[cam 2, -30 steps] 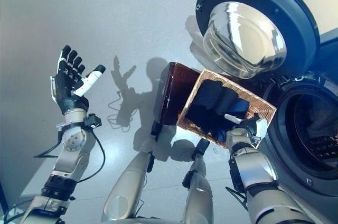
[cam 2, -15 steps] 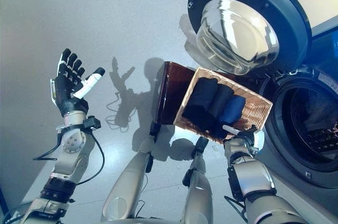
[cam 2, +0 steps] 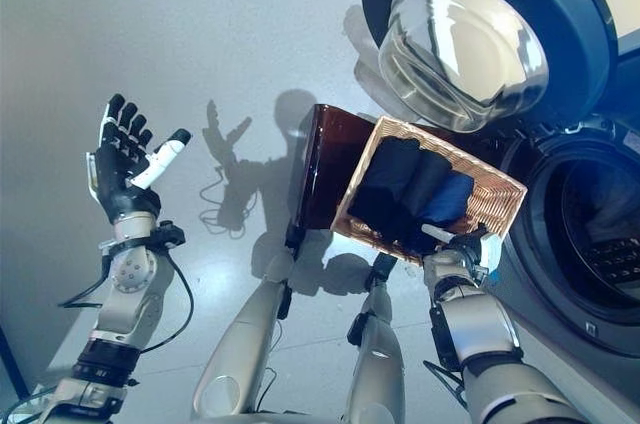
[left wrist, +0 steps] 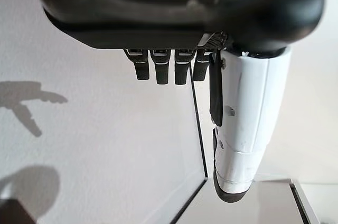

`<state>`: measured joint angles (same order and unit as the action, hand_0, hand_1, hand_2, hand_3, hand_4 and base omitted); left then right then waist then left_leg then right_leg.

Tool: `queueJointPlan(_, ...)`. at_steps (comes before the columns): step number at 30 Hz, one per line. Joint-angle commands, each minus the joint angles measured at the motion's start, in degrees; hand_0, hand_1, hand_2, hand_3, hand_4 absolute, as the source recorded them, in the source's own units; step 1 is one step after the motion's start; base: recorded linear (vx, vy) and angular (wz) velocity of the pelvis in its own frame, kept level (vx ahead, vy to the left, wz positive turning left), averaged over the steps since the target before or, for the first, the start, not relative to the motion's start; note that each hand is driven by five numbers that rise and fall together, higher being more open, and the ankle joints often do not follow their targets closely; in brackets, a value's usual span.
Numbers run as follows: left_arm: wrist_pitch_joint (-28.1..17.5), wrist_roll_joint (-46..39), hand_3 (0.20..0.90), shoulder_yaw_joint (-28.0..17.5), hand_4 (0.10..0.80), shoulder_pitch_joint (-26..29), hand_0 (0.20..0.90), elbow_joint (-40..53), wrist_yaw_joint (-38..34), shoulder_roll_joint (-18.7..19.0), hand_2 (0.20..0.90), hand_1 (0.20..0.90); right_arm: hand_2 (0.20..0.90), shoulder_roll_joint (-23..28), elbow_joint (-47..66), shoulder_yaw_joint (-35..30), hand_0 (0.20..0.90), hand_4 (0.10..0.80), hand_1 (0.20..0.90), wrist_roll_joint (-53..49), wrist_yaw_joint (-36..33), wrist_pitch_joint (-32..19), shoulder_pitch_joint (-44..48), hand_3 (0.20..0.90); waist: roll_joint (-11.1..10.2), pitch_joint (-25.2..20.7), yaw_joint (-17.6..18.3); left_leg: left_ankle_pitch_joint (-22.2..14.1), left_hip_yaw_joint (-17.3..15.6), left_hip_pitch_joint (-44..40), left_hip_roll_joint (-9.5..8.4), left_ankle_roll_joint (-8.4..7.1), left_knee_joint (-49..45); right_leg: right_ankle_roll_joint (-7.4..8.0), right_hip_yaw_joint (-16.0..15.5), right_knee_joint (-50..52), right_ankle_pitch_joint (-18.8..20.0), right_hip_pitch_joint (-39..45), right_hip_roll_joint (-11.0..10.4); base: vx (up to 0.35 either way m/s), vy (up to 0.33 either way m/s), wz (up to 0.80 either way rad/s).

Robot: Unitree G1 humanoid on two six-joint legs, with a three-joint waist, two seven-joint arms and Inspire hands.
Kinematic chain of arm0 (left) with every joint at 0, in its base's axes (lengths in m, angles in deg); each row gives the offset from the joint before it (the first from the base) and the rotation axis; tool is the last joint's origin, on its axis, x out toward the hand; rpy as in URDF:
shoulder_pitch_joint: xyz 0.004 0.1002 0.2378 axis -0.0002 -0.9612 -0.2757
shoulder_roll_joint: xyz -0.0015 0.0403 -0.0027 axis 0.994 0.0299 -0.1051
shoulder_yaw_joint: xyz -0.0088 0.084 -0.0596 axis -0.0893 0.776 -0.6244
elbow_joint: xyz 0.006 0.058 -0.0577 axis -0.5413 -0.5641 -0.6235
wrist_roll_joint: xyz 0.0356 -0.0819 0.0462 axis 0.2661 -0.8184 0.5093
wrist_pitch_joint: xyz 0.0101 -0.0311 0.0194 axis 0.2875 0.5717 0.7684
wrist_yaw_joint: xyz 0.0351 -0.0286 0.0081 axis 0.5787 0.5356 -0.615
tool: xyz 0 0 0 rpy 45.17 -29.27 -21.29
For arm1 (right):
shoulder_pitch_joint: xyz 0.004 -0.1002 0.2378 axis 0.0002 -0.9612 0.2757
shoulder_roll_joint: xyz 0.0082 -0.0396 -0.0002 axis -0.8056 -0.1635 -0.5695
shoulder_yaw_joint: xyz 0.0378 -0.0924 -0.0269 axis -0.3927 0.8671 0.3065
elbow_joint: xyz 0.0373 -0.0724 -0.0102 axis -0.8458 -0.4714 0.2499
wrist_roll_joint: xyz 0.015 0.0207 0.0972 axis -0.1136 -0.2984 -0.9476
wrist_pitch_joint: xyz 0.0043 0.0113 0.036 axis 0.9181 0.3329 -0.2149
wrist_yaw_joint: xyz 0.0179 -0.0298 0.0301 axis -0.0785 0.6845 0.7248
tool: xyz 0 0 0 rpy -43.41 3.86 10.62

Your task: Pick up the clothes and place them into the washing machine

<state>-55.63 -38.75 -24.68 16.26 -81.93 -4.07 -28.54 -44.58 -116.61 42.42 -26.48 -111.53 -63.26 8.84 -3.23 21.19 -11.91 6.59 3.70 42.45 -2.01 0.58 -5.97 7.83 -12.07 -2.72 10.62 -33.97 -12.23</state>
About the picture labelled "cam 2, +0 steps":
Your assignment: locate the round glass washer door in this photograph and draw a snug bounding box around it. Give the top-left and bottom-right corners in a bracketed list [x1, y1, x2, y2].
[360, 0, 617, 135]

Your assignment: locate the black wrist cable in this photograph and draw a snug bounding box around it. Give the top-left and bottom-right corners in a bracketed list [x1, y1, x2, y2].
[421, 357, 472, 411]
[56, 247, 197, 356]

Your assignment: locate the navy black garment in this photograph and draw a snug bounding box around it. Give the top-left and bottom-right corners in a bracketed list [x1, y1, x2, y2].
[346, 136, 424, 233]

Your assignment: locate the dark brown wooden stool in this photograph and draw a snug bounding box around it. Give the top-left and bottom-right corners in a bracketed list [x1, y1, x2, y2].
[284, 103, 382, 261]

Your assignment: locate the silver robot left leg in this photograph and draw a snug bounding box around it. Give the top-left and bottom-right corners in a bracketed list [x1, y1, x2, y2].
[191, 248, 297, 418]

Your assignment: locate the dark grey washing machine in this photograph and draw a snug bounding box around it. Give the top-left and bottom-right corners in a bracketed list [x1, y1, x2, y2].
[478, 28, 640, 361]

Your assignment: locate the black white robot left hand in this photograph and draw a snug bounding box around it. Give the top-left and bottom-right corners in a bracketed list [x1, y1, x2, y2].
[84, 93, 193, 225]

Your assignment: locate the silver robot torso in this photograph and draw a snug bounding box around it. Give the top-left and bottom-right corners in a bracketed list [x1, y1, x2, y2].
[218, 408, 472, 424]

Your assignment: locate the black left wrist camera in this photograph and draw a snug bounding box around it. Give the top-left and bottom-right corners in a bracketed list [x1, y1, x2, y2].
[149, 220, 187, 251]

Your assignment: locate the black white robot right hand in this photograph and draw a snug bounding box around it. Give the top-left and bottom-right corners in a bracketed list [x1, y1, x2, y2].
[421, 222, 504, 275]

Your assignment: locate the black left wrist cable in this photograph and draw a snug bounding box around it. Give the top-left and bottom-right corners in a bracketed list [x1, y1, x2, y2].
[56, 247, 197, 356]

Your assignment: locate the charcoal garment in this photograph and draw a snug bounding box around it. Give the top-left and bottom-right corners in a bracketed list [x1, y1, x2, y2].
[399, 153, 454, 251]

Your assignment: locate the silver robot leg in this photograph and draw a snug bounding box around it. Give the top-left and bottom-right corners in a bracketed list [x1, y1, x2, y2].
[191, 248, 297, 418]
[344, 250, 408, 424]

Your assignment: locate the blue garment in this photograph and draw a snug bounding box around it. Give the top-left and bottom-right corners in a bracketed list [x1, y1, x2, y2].
[424, 173, 476, 233]

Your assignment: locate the silver robot right leg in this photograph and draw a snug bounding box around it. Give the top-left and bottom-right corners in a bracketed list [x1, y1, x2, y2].
[344, 250, 408, 424]

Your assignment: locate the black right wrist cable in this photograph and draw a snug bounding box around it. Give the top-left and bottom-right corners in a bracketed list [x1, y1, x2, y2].
[421, 357, 472, 411]

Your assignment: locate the large shallow wicker basket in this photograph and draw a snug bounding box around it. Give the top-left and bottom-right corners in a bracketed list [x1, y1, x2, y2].
[329, 115, 529, 266]

